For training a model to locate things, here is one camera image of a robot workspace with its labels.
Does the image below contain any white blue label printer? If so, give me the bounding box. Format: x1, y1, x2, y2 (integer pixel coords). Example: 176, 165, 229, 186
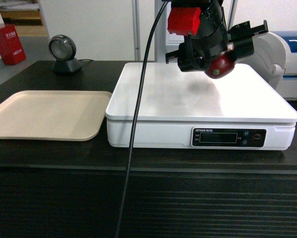
244, 31, 297, 100

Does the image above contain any dark red mango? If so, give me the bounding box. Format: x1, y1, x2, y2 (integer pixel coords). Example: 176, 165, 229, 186
205, 51, 235, 79

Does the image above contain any red wrist camera mount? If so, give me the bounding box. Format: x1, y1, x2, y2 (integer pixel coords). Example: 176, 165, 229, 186
167, 7, 202, 36

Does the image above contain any black orb barcode scanner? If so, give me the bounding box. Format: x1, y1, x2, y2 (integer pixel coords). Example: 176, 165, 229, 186
49, 35, 82, 75

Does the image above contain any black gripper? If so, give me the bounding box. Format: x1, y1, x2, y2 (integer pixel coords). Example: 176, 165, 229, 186
165, 4, 268, 72

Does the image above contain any black checkout counter cabinet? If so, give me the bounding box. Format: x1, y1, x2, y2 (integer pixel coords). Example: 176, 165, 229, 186
0, 60, 297, 238

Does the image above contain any beige plastic tray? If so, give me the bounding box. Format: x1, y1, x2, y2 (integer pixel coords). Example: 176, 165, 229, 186
0, 90, 111, 141

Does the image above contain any white checkout scale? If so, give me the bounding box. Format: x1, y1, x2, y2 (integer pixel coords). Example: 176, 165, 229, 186
105, 61, 297, 151

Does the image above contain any red metal box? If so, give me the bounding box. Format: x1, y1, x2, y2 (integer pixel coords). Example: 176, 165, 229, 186
0, 24, 26, 65

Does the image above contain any black hanging cable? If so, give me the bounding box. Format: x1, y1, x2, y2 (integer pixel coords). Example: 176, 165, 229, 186
115, 0, 169, 238

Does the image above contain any wooden pallet stack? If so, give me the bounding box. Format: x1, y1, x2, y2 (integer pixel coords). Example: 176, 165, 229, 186
0, 0, 47, 37

